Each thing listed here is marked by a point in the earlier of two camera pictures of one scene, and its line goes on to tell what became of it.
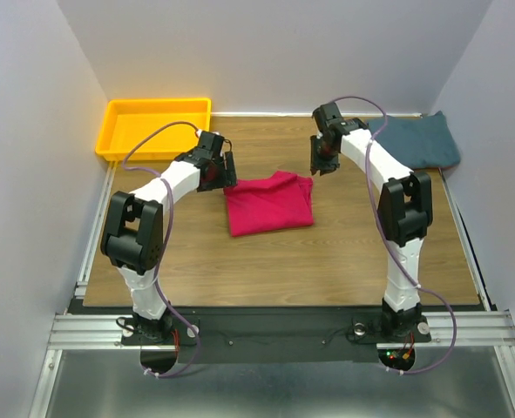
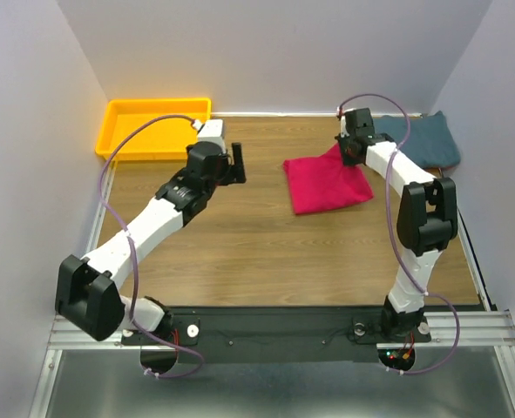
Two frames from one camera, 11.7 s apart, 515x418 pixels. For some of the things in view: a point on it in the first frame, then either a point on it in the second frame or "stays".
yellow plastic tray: x=125 y=119 stays
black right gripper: x=316 y=162 -> x=348 y=160
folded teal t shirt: x=422 y=141 stays
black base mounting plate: x=276 y=334 stays
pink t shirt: x=284 y=201 -> x=325 y=182
